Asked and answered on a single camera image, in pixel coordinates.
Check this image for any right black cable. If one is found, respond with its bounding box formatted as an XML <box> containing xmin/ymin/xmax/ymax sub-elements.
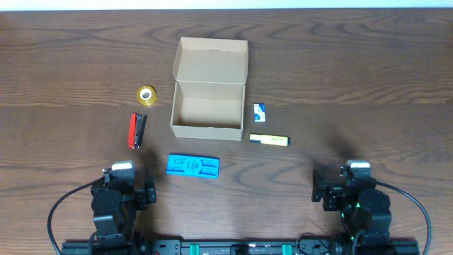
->
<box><xmin>374</xmin><ymin>180</ymin><xmax>432</xmax><ymax>255</ymax></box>

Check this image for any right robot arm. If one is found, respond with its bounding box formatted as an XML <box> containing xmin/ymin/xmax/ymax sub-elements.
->
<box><xmin>311</xmin><ymin>166</ymin><xmax>392</xmax><ymax>247</ymax></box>

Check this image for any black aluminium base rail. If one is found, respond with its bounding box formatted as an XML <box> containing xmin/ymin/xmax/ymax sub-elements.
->
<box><xmin>60</xmin><ymin>239</ymin><xmax>420</xmax><ymax>255</ymax></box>

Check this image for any brown cardboard box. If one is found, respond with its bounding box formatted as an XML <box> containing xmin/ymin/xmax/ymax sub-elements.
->
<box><xmin>170</xmin><ymin>37</ymin><xmax>248</xmax><ymax>141</ymax></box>

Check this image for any blue plastic tray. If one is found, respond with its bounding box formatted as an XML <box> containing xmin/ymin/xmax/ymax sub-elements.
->
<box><xmin>166</xmin><ymin>154</ymin><xmax>220</xmax><ymax>179</ymax></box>

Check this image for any left black cable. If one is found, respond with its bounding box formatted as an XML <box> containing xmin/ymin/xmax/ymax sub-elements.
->
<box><xmin>47</xmin><ymin>176</ymin><xmax>107</xmax><ymax>255</ymax></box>

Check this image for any small white blue box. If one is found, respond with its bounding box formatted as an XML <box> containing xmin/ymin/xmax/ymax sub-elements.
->
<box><xmin>253</xmin><ymin>103</ymin><xmax>266</xmax><ymax>123</ymax></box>

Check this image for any red black stapler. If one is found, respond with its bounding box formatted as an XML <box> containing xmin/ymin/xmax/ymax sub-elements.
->
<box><xmin>128</xmin><ymin>113</ymin><xmax>147</xmax><ymax>149</ymax></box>

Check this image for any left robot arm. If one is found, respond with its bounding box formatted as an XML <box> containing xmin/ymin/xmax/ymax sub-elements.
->
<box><xmin>91</xmin><ymin>177</ymin><xmax>156</xmax><ymax>254</ymax></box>

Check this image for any black cable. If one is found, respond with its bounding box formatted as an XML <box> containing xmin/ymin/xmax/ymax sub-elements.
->
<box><xmin>47</xmin><ymin>176</ymin><xmax>107</xmax><ymax>255</ymax></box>
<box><xmin>374</xmin><ymin>180</ymin><xmax>432</xmax><ymax>255</ymax></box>

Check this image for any yellow highlighter marker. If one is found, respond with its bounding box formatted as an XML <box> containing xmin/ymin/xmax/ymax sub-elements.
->
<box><xmin>249</xmin><ymin>134</ymin><xmax>290</xmax><ymax>147</ymax></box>

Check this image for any yellow tape roll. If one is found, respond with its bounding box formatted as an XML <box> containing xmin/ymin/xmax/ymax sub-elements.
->
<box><xmin>137</xmin><ymin>85</ymin><xmax>156</xmax><ymax>106</ymax></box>

